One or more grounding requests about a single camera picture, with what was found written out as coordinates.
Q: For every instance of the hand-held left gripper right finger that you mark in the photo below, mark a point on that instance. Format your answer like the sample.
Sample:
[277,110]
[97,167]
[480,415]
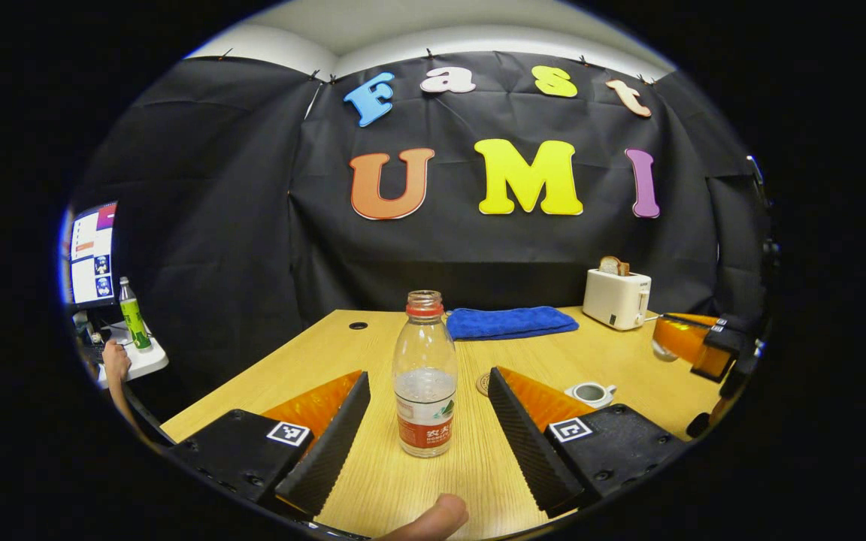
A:
[527,451]

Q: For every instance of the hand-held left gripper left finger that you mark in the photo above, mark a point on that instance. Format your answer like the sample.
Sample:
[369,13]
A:
[331,451]

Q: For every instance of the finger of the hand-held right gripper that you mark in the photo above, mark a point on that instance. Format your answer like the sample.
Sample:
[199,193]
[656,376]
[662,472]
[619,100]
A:
[685,342]

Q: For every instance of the white teacup lid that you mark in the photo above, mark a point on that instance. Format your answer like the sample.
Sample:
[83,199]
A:
[662,352]

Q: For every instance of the round woven coaster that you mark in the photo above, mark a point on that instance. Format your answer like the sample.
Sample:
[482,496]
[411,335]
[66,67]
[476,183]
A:
[482,385]

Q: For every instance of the white teacup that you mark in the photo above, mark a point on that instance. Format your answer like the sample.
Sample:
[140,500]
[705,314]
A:
[591,392]

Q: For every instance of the clear plastic water bottle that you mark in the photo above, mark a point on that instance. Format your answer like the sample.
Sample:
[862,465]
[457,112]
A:
[425,391]

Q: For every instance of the green drink bottle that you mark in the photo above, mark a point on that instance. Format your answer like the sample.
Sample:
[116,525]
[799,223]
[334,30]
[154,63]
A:
[134,323]

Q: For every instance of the white toaster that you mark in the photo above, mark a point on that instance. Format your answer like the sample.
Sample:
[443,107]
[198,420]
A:
[613,300]

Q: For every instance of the toasted bread slice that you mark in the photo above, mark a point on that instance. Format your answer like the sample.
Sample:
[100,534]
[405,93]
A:
[612,265]

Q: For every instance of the blue folded towel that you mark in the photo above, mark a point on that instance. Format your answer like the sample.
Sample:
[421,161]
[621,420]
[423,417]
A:
[508,323]

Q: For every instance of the black metal stand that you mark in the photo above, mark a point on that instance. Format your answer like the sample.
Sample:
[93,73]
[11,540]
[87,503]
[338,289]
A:
[758,176]

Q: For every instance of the black backdrop cloth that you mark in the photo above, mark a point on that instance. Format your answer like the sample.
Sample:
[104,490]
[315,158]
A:
[478,255]

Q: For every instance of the white side desk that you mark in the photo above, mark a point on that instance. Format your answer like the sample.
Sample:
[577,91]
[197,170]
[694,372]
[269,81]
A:
[149,364]

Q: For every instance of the computer monitor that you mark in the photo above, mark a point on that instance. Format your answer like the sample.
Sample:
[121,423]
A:
[91,255]

